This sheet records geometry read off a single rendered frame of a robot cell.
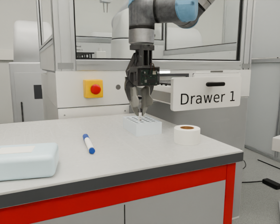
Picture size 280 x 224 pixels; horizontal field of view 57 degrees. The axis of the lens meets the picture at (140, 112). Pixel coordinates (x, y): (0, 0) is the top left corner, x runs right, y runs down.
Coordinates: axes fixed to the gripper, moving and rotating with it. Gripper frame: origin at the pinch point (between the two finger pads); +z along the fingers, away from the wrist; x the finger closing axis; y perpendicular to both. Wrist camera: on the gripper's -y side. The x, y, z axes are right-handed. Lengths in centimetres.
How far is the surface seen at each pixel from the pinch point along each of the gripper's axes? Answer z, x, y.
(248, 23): -36, 75, -35
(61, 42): -23.1, -19.5, -31.4
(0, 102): 41, -81, -364
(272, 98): 19, 198, -122
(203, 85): -7.4, 23.4, 0.8
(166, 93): -4.5, 12.8, -6.1
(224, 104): -0.4, 33.0, 0.4
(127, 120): 3.2, -3.3, -1.9
